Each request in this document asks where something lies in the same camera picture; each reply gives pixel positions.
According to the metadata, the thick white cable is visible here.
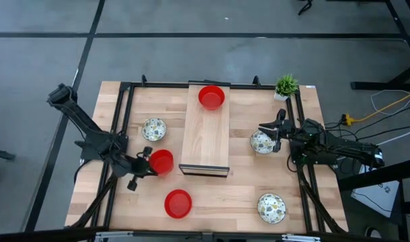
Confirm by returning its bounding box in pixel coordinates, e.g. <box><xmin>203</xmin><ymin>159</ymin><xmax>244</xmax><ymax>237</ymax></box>
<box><xmin>376</xmin><ymin>126</ymin><xmax>410</xmax><ymax>149</ymax></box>

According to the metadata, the black desk leg frame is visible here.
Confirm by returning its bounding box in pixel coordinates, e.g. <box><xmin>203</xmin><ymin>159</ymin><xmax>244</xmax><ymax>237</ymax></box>
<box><xmin>350</xmin><ymin>0</ymin><xmax>410</xmax><ymax>91</ymax></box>

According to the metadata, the yellow power cable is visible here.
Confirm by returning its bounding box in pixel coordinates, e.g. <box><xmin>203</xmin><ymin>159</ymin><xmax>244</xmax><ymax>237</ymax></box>
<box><xmin>341</xmin><ymin>92</ymin><xmax>410</xmax><ymax>127</ymax></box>

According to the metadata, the red mini bowl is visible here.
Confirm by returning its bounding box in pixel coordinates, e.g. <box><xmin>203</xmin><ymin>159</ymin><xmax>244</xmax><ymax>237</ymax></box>
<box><xmin>198</xmin><ymin>85</ymin><xmax>226</xmax><ymax>111</ymax></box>
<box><xmin>164</xmin><ymin>189</ymin><xmax>193</xmax><ymax>219</ymax></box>
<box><xmin>149</xmin><ymin>149</ymin><xmax>175</xmax><ymax>177</ymax></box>

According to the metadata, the silver beam bracket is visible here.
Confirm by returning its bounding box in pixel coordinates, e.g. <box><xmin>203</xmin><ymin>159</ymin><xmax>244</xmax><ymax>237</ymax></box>
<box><xmin>281</xmin><ymin>233</ymin><xmax>322</xmax><ymax>242</ymax></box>
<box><xmin>94</xmin><ymin>230</ymin><xmax>126</xmax><ymax>242</ymax></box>

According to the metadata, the black aluminium table frame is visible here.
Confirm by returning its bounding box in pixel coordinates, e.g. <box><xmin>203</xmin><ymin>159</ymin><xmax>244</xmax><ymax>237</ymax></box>
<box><xmin>70</xmin><ymin>80</ymin><xmax>349</xmax><ymax>236</ymax></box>

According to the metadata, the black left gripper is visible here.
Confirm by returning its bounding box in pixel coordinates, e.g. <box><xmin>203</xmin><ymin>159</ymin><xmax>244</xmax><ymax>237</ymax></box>
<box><xmin>124</xmin><ymin>146</ymin><xmax>159</xmax><ymax>192</ymax></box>

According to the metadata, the small green potted plant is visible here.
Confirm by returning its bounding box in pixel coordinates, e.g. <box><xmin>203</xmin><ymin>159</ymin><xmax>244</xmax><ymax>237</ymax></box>
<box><xmin>274</xmin><ymin>74</ymin><xmax>300</xmax><ymax>102</ymax></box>

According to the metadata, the white box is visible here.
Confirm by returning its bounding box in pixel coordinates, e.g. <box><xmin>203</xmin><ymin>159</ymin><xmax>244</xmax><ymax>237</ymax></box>
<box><xmin>351</xmin><ymin>163</ymin><xmax>401</xmax><ymax>218</ymax></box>

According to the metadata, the thin white cable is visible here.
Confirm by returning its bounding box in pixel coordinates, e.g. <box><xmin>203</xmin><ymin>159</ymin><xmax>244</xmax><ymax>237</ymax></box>
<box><xmin>369</xmin><ymin>89</ymin><xmax>410</xmax><ymax>116</ymax></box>

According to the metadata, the black stand foot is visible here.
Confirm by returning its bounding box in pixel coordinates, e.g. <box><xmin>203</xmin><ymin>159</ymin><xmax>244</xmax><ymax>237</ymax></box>
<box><xmin>297</xmin><ymin>0</ymin><xmax>314</xmax><ymax>16</ymax></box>

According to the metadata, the black chair foot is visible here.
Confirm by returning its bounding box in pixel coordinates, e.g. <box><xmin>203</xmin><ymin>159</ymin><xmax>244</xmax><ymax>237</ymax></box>
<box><xmin>0</xmin><ymin>146</ymin><xmax>17</xmax><ymax>162</ymax></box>

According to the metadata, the black overhead frame beam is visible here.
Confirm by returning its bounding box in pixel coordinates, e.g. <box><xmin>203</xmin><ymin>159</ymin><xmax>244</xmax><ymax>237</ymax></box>
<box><xmin>0</xmin><ymin>225</ymin><xmax>410</xmax><ymax>242</ymax></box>

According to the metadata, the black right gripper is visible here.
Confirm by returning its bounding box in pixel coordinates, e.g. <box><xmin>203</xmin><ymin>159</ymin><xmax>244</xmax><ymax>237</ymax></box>
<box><xmin>258</xmin><ymin>108</ymin><xmax>298</xmax><ymax>153</ymax></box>

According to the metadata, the black floor cable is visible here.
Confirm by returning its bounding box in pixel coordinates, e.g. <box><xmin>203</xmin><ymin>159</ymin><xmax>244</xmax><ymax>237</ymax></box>
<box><xmin>358</xmin><ymin>124</ymin><xmax>410</xmax><ymax>142</ymax></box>

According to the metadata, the terrazzo-patterned mini bowl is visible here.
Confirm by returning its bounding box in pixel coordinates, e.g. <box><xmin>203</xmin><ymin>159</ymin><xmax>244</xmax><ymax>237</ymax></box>
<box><xmin>249</xmin><ymin>130</ymin><xmax>277</xmax><ymax>155</ymax></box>
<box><xmin>257</xmin><ymin>192</ymin><xmax>287</xmax><ymax>225</ymax></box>
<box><xmin>141</xmin><ymin>117</ymin><xmax>167</xmax><ymax>143</ymax></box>

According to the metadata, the black desk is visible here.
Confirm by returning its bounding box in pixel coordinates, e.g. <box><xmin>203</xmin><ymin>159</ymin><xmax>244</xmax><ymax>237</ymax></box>
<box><xmin>337</xmin><ymin>157</ymin><xmax>410</xmax><ymax>242</ymax></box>

